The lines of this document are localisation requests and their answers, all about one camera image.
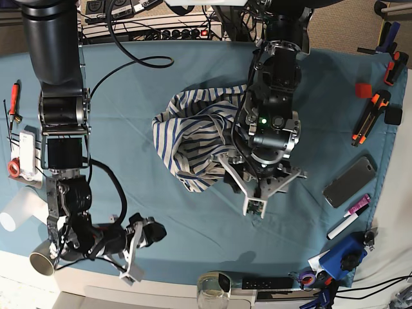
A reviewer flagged red tape roll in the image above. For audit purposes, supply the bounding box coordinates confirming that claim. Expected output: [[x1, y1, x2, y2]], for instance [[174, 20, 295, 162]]
[[7, 158, 21, 178]]

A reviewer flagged blue white striped T-shirt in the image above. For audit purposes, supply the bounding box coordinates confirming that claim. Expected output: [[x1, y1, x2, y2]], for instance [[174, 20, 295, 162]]
[[151, 85, 246, 192]]

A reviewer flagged black power strip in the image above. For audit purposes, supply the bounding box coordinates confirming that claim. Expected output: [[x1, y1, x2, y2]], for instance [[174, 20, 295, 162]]
[[129, 28, 212, 41]]

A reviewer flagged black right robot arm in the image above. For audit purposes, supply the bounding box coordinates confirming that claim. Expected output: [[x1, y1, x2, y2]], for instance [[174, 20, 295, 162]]
[[19, 1, 158, 285]]

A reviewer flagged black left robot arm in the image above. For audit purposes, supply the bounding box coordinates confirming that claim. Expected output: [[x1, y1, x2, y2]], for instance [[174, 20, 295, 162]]
[[152, 1, 322, 217]]

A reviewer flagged grey metal mug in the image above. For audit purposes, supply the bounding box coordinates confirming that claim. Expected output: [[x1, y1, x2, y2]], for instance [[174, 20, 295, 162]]
[[29, 239, 58, 276]]

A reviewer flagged purple tape roll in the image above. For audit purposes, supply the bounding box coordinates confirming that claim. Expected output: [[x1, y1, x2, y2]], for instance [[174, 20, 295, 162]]
[[299, 272, 316, 287]]

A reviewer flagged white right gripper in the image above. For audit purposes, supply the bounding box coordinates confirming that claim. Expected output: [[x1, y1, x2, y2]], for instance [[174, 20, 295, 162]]
[[119, 212, 167, 286]]

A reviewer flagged smartphone in clear case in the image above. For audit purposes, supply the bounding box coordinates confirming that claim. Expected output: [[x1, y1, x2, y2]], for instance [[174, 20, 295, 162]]
[[323, 156, 376, 209]]

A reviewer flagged blue table cloth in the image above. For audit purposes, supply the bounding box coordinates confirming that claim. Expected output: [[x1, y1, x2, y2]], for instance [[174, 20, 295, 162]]
[[0, 40, 409, 287]]

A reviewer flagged orange black utility knife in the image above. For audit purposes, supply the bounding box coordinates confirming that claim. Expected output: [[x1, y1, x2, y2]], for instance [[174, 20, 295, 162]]
[[351, 89, 391, 147]]

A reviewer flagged clear glass jar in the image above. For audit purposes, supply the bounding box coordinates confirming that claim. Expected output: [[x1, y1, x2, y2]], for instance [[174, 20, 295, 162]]
[[196, 272, 232, 309]]

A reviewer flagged white board marker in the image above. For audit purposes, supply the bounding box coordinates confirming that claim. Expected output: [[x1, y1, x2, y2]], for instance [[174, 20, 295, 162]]
[[326, 205, 369, 240]]

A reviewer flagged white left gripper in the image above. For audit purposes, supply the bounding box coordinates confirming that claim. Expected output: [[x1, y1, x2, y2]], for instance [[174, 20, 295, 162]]
[[211, 153, 307, 218]]

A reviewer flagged red handled screwdriver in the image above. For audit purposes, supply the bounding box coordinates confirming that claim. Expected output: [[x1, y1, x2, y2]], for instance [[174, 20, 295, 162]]
[[9, 82, 23, 126]]

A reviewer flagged black square box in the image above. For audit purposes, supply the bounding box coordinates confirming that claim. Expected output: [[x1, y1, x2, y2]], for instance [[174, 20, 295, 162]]
[[384, 106, 403, 126]]

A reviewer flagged translucent white plastic cup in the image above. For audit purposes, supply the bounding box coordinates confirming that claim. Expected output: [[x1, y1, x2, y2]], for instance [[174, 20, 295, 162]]
[[1, 187, 48, 232]]

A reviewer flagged white plastic screw box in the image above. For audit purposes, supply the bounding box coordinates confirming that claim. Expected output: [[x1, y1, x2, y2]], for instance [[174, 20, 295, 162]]
[[19, 131, 36, 182]]

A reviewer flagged blue clamp tool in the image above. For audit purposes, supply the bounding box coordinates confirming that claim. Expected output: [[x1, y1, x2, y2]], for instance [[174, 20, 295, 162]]
[[319, 232, 368, 281]]

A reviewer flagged red cube block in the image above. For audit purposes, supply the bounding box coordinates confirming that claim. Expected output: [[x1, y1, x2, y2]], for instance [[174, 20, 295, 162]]
[[355, 83, 373, 98]]

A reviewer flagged pink marker pen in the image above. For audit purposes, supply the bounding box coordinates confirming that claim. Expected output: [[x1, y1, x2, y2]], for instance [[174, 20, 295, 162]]
[[344, 194, 371, 218]]

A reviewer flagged black cable tie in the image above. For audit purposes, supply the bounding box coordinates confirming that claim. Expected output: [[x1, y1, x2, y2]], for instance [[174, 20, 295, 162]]
[[3, 99, 12, 143]]

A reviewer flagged orange black clamp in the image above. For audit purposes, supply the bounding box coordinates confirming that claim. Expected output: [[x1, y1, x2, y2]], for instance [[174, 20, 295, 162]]
[[384, 51, 409, 86]]

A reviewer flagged black remote control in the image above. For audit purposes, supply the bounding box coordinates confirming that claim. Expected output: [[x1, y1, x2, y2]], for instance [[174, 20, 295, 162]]
[[241, 277, 294, 290]]

